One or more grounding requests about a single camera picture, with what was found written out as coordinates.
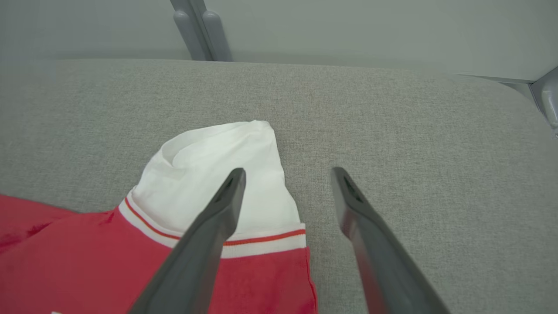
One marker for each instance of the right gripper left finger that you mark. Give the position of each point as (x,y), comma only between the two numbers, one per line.
(205,244)

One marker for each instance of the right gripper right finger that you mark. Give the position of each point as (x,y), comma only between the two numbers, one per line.
(375,253)

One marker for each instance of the red basketball jersey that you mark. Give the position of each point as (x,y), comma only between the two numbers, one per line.
(87,261)

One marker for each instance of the grey metal partition foot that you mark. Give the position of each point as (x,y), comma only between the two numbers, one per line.
(549,96)

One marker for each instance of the grey partition post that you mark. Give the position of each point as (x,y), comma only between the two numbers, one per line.
(205,30)

